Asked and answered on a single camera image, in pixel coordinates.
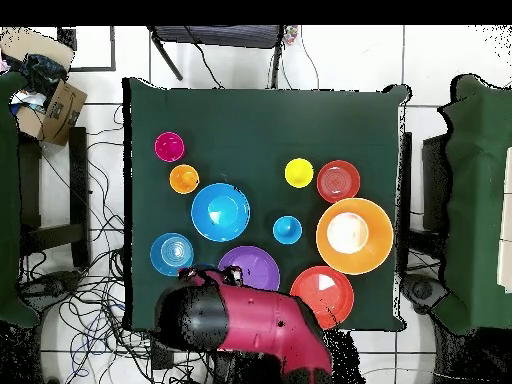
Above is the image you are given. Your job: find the yellow cup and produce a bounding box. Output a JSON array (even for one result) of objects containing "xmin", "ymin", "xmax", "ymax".
[{"xmin": 284, "ymin": 157, "xmax": 315, "ymax": 190}]

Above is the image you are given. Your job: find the small red bowl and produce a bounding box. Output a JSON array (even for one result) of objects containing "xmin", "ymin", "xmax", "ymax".
[{"xmin": 316, "ymin": 159, "xmax": 362, "ymax": 205}]

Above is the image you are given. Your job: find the black computer tower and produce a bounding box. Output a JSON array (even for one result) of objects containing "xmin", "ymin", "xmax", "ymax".
[{"xmin": 421, "ymin": 133, "xmax": 451, "ymax": 233}]

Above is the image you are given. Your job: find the small blue bowl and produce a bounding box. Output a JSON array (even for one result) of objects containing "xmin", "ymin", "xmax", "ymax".
[{"xmin": 149, "ymin": 232, "xmax": 196, "ymax": 278}]

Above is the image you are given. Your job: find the purple bowl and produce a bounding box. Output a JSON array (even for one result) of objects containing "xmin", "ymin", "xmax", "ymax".
[{"xmin": 217, "ymin": 245, "xmax": 282, "ymax": 292}]

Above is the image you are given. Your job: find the large blue bowl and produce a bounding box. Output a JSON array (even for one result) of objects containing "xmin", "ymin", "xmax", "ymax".
[{"xmin": 190, "ymin": 182, "xmax": 252, "ymax": 244}]

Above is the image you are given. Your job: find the blue cup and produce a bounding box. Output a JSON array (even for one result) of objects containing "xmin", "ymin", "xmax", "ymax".
[{"xmin": 272, "ymin": 214, "xmax": 304, "ymax": 246}]

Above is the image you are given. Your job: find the black power adapter box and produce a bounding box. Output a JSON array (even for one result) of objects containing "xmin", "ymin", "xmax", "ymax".
[{"xmin": 150, "ymin": 339, "xmax": 175, "ymax": 371}]

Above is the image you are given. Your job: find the orange cup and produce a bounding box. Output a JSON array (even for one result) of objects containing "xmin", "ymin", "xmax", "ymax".
[{"xmin": 168, "ymin": 163, "xmax": 201, "ymax": 196}]

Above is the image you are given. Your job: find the large red bowl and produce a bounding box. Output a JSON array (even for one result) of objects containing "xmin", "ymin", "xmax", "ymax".
[{"xmin": 289, "ymin": 265, "xmax": 356, "ymax": 331}]

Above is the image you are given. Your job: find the pink cup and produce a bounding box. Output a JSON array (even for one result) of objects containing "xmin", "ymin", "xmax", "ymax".
[{"xmin": 154, "ymin": 131, "xmax": 186, "ymax": 164}]

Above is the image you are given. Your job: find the large orange bowl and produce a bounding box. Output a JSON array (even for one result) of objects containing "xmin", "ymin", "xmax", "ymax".
[{"xmin": 315, "ymin": 197, "xmax": 395, "ymax": 276}]

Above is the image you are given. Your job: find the dark green tablecloth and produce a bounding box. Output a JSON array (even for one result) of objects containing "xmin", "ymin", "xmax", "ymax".
[{"xmin": 121, "ymin": 76, "xmax": 413, "ymax": 333}]

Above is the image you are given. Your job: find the black bench stand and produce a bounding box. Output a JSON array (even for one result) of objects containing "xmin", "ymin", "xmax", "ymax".
[{"xmin": 17, "ymin": 126, "xmax": 92, "ymax": 269}]

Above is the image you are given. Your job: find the grey black floor base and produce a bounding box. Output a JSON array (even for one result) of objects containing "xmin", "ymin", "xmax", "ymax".
[
  {"xmin": 400, "ymin": 272, "xmax": 449, "ymax": 315},
  {"xmin": 17, "ymin": 269, "xmax": 85, "ymax": 313}
]

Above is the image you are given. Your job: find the green cloth covered table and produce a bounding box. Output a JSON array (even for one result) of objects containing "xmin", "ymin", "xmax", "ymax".
[
  {"xmin": 0, "ymin": 70, "xmax": 41, "ymax": 329},
  {"xmin": 437, "ymin": 73, "xmax": 512, "ymax": 336}
]

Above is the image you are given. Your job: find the cardboard box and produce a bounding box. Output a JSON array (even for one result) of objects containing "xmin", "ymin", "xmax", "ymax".
[{"xmin": 0, "ymin": 26, "xmax": 89, "ymax": 147}]

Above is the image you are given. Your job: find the black folding chair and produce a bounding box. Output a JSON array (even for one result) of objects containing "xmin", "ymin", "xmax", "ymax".
[{"xmin": 146, "ymin": 25, "xmax": 286, "ymax": 90}]

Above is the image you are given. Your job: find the black plastic bag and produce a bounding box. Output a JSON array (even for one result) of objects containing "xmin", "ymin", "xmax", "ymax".
[{"xmin": 19, "ymin": 53, "xmax": 69, "ymax": 101}]

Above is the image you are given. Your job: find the tangle of floor cables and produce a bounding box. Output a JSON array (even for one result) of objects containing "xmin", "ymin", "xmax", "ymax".
[{"xmin": 17, "ymin": 103, "xmax": 217, "ymax": 384}]

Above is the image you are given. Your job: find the black metal frame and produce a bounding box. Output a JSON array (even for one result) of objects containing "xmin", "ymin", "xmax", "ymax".
[{"xmin": 56, "ymin": 25, "xmax": 118, "ymax": 74}]

